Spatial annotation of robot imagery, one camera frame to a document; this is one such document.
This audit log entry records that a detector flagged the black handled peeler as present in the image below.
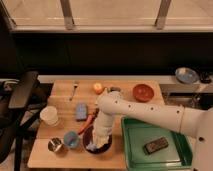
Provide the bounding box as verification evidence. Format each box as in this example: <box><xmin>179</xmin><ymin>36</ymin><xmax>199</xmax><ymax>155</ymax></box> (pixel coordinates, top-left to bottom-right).
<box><xmin>109</xmin><ymin>87</ymin><xmax>121</xmax><ymax>92</ymax></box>

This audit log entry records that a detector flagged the green plastic tray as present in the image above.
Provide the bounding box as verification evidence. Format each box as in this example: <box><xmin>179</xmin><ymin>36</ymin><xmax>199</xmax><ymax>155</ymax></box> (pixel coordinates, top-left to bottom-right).
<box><xmin>121</xmin><ymin>117</ymin><xmax>193</xmax><ymax>171</ymax></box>

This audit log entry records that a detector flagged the small blue cup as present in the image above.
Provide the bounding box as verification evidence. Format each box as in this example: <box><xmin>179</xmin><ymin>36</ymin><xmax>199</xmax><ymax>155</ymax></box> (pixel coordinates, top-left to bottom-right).
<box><xmin>63</xmin><ymin>131</ymin><xmax>79</xmax><ymax>149</ymax></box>

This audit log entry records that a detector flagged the blue sponge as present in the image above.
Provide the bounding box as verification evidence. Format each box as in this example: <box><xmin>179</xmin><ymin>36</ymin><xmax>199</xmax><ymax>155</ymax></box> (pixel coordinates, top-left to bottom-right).
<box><xmin>75</xmin><ymin>103</ymin><xmax>87</xmax><ymax>121</ymax></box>

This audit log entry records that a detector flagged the dark brown sponge block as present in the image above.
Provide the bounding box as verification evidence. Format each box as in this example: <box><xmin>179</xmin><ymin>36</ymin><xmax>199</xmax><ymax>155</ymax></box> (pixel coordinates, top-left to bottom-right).
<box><xmin>143</xmin><ymin>137</ymin><xmax>169</xmax><ymax>155</ymax></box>

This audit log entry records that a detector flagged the dark object on counter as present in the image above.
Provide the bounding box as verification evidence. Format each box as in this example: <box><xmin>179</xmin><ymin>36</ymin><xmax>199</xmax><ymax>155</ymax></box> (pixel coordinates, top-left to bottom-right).
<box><xmin>200</xmin><ymin>72</ymin><xmax>212</xmax><ymax>84</ymax></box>

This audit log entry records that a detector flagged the small metal cup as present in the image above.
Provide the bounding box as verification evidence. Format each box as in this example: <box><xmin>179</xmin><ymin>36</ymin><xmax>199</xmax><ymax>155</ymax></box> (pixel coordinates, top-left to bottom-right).
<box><xmin>48</xmin><ymin>137</ymin><xmax>63</xmax><ymax>153</ymax></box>

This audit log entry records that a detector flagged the silver fork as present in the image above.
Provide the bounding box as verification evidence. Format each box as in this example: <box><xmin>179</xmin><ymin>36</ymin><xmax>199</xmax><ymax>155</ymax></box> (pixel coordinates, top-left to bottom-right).
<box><xmin>69</xmin><ymin>81</ymin><xmax>79</xmax><ymax>101</ymax></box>

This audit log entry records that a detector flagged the purple bowl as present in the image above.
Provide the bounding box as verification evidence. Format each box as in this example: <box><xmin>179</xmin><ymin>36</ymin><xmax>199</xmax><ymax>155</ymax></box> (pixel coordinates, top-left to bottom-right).
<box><xmin>83</xmin><ymin>125</ymin><xmax>112</xmax><ymax>154</ymax></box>

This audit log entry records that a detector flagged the white plastic cup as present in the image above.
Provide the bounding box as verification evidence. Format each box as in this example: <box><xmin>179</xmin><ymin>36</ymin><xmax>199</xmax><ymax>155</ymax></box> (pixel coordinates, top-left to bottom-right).
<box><xmin>40</xmin><ymin>106</ymin><xmax>59</xmax><ymax>126</ymax></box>

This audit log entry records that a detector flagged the red bowl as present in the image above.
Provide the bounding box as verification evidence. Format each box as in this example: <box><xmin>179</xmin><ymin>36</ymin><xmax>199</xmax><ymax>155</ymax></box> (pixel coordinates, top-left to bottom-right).
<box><xmin>132</xmin><ymin>84</ymin><xmax>154</xmax><ymax>102</ymax></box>

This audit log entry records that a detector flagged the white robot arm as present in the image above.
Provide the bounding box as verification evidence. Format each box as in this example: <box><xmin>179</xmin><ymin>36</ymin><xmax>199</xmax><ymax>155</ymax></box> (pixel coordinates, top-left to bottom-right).
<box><xmin>93</xmin><ymin>91</ymin><xmax>213</xmax><ymax>171</ymax></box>

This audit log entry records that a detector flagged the orange fruit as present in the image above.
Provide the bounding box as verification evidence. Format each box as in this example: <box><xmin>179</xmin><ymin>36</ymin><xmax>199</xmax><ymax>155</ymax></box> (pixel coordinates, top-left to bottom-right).
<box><xmin>93</xmin><ymin>83</ymin><xmax>104</xmax><ymax>94</ymax></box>

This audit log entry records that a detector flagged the window frame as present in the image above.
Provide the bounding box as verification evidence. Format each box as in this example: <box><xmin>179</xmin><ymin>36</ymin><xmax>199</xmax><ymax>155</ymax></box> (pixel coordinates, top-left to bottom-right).
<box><xmin>0</xmin><ymin>0</ymin><xmax>213</xmax><ymax>33</ymax></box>

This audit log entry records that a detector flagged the blue grey plate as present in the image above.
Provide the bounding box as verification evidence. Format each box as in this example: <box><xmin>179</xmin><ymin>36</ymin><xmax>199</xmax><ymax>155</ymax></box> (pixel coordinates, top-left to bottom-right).
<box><xmin>175</xmin><ymin>67</ymin><xmax>199</xmax><ymax>84</ymax></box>

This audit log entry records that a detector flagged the light blue towel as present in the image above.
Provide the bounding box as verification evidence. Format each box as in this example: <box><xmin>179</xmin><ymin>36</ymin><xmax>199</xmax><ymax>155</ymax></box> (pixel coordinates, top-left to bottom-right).
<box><xmin>86</xmin><ymin>142</ymin><xmax>97</xmax><ymax>151</ymax></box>

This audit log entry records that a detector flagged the black office chair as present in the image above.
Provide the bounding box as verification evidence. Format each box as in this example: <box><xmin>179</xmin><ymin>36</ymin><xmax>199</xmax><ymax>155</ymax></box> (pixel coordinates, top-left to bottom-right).
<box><xmin>0</xmin><ymin>71</ymin><xmax>47</xmax><ymax>171</ymax></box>

